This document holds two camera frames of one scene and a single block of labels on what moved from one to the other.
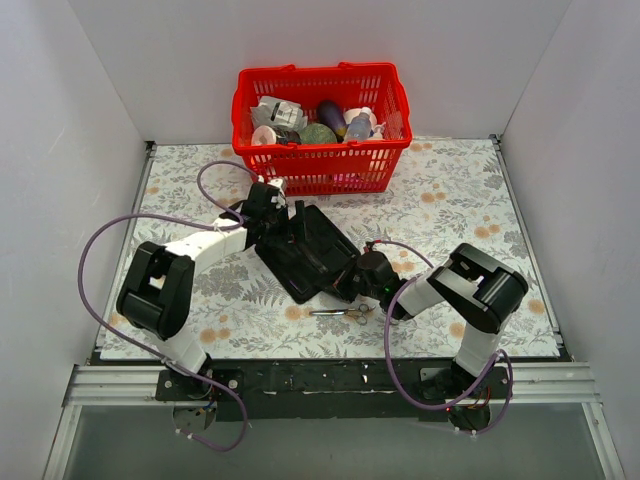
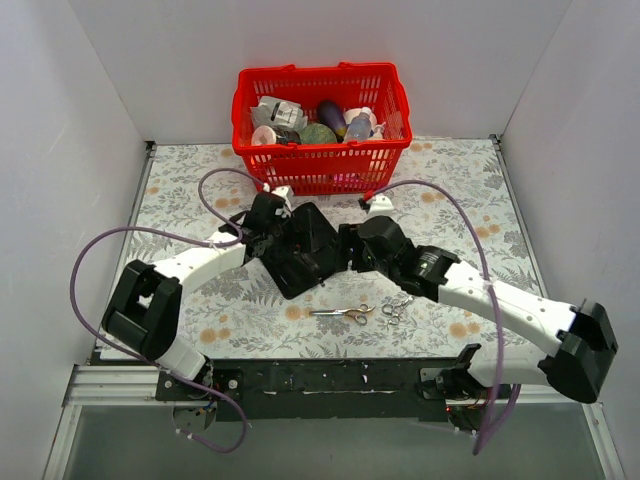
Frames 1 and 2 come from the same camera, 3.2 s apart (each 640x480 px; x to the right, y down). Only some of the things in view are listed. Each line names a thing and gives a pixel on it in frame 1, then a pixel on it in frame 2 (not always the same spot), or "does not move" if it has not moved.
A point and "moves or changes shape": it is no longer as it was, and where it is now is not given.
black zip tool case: x=307 y=255 moves or changes shape
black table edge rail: x=334 y=389 does not move
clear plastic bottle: x=360 y=127 does not move
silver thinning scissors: x=359 y=312 does not move
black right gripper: x=345 y=281 to x=354 y=248
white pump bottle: x=378 y=131 does not move
